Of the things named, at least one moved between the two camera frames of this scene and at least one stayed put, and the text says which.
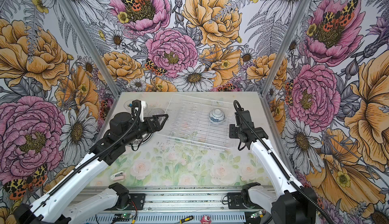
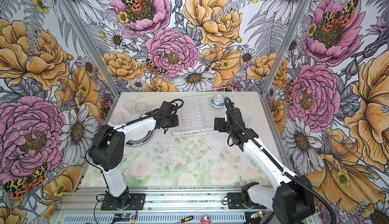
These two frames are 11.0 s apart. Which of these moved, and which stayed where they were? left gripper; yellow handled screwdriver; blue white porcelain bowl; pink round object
Moved: left gripper; blue white porcelain bowl
Stayed: pink round object; yellow handled screwdriver
